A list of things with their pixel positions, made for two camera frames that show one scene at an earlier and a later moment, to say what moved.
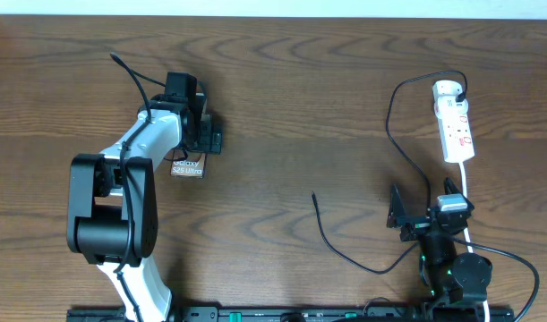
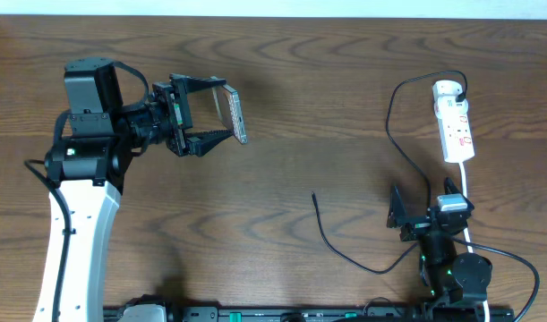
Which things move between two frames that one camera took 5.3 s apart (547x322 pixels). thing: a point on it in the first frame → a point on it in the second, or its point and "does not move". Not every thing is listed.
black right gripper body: [414, 230] does not move
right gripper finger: [450, 188] does not move
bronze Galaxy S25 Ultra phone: [188, 165] → [228, 103]
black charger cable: [460, 98] does not move
